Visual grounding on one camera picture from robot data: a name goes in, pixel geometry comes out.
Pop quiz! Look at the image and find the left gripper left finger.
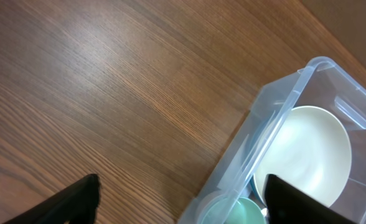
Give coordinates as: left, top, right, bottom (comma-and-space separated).
5, 174, 100, 224

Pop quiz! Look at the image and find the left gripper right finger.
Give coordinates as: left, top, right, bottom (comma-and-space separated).
264, 174, 355, 224

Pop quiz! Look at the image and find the mint green small bowl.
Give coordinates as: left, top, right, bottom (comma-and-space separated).
198, 197, 267, 224

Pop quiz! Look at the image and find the cream bowl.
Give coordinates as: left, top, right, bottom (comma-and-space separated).
251, 106, 352, 207

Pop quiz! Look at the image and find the clear plastic storage container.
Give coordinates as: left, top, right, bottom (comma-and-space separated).
179, 57, 366, 223

